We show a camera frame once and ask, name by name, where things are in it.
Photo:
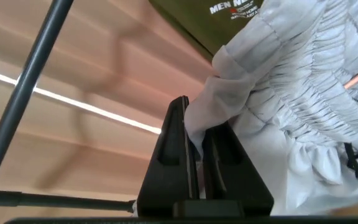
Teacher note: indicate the black clothes rack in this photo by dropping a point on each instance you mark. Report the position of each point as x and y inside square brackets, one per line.
[20, 93]

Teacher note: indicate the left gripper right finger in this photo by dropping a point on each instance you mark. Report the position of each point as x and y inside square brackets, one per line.
[238, 183]

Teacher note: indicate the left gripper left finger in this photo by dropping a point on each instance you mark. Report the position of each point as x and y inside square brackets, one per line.
[169, 186]

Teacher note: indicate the pale grey garment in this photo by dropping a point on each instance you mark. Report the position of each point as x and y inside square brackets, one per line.
[291, 109]

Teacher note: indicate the green printed shirt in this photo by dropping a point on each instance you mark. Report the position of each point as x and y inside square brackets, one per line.
[204, 21]

